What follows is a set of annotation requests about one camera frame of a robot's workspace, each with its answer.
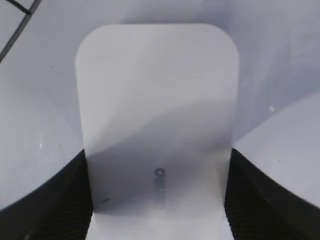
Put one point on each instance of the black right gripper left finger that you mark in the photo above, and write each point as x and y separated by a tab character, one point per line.
60	209

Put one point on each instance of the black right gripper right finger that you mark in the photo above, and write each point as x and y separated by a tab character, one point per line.
258	208

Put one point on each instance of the white eraser with black felt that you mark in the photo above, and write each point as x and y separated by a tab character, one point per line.
157	104

